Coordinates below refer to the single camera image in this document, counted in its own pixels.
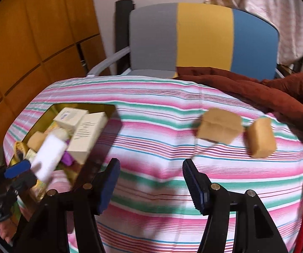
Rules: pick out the narrow tan cardboard box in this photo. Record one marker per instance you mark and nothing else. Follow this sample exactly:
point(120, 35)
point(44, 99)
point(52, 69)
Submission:
point(262, 137)

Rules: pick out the striped tablecloth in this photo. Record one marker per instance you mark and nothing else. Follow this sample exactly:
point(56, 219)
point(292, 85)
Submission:
point(154, 110)

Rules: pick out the purple packet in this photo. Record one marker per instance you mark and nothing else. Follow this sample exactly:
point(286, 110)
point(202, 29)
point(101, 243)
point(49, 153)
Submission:
point(68, 159)

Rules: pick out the gold tin container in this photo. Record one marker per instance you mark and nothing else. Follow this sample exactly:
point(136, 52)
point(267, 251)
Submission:
point(109, 109)

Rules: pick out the small tan box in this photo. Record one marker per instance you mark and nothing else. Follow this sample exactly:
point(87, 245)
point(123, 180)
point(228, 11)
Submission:
point(36, 140)

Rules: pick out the grey yellow blue chair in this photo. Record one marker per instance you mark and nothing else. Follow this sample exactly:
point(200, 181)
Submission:
point(201, 34)

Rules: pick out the beige printed carton box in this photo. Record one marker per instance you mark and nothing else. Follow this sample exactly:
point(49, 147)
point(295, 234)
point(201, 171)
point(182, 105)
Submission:
point(86, 134)

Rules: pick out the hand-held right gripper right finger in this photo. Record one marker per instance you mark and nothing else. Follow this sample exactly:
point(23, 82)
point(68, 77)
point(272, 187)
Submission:
point(195, 187)

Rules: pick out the small cream box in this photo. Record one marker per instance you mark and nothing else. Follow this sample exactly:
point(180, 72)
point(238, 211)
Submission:
point(71, 118)

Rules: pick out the white tube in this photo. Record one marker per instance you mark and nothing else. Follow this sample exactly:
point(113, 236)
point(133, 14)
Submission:
point(49, 155)

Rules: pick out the gold foil packet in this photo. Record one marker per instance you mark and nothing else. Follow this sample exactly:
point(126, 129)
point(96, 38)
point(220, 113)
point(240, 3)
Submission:
point(22, 149)

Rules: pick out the wooden cabinet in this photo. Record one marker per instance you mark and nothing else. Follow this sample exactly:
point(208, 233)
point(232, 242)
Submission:
point(35, 31)

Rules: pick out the wide tan cardboard box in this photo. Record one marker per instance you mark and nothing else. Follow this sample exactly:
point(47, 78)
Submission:
point(220, 126)

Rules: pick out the pale striped curtain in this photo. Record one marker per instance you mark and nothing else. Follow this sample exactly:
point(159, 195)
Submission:
point(259, 5)

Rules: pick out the brown jacket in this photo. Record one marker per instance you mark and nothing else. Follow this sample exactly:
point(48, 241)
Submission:
point(272, 92)

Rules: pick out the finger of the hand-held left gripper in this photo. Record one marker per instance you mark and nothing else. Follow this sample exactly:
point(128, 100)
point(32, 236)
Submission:
point(26, 180)
point(16, 169)

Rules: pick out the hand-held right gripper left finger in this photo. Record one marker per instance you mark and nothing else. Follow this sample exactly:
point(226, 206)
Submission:
point(109, 184)

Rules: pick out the person's left hand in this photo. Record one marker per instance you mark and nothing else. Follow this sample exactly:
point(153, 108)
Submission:
point(3, 229)

